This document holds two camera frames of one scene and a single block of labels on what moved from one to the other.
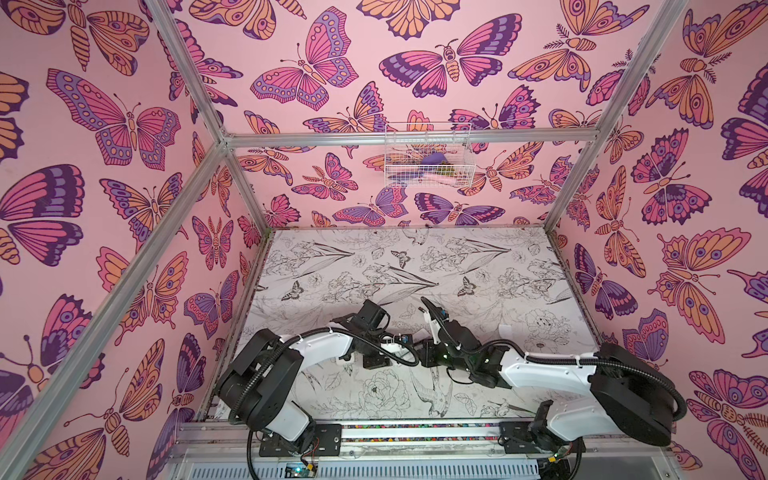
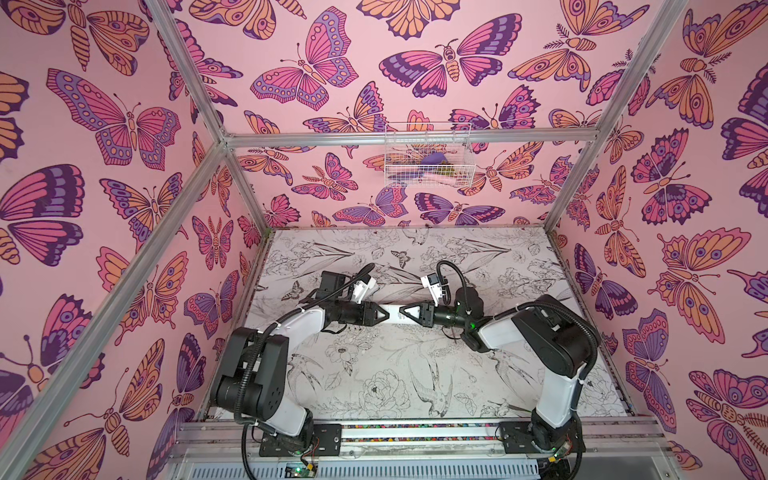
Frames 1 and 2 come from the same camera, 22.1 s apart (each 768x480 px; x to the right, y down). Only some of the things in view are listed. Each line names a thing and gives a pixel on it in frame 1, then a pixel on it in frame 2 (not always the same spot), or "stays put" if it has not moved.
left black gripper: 376,362 to 369,316
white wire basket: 428,155 stays put
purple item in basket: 434,158 stays put
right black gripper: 447,327 to 426,315
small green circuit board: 297,470 stays put
